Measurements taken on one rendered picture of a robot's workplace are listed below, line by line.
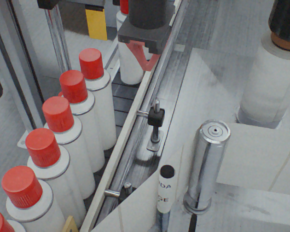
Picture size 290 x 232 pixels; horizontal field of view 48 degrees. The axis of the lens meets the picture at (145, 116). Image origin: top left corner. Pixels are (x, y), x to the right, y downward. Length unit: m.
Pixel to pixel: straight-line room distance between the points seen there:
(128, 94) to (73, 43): 0.31
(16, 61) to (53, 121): 0.17
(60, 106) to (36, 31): 0.63
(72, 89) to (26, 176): 0.14
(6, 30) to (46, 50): 0.43
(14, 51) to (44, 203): 0.25
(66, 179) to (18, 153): 0.30
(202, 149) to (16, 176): 0.22
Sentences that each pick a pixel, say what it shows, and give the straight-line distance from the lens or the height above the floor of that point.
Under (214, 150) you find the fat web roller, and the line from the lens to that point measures 0.40.
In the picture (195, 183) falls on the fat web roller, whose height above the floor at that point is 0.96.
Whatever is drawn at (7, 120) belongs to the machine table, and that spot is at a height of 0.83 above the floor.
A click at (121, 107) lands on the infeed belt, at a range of 0.67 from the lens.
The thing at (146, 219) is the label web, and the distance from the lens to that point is 0.45.
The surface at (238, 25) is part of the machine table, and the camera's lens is 1.04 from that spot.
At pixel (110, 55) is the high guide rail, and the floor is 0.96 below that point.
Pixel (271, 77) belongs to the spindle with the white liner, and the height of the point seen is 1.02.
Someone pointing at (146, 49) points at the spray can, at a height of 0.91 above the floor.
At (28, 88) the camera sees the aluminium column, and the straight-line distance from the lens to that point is 0.59.
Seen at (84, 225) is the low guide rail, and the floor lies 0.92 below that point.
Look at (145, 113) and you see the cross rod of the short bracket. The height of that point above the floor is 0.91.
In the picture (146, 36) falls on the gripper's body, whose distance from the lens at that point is 0.47.
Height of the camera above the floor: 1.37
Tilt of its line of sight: 48 degrees down
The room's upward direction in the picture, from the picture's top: straight up
